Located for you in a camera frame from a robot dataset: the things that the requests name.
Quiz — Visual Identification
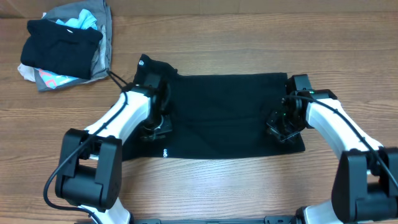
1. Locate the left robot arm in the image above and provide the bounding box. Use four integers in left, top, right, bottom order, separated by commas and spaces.
49, 73, 172, 223

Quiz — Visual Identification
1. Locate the white folded garment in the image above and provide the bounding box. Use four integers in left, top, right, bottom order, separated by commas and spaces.
17, 63, 35, 82

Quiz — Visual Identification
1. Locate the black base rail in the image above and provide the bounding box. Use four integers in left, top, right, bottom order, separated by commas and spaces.
133, 215, 296, 224

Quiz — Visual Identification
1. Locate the light blue garment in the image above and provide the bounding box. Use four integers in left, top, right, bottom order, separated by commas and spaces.
55, 9, 98, 30

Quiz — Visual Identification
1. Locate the black t-shirt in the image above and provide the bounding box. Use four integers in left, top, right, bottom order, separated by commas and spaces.
123, 54, 305, 161

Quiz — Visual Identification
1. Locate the blue garment with red print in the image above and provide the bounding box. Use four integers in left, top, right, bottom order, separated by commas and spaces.
38, 68, 78, 89

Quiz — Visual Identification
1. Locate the folded black shirt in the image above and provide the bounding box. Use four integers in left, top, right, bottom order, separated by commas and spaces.
21, 19, 103, 80

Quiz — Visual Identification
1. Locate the folded grey shirt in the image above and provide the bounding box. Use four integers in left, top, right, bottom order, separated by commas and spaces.
34, 1, 113, 91

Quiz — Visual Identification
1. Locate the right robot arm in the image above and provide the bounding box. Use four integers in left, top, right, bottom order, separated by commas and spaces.
266, 75, 397, 224

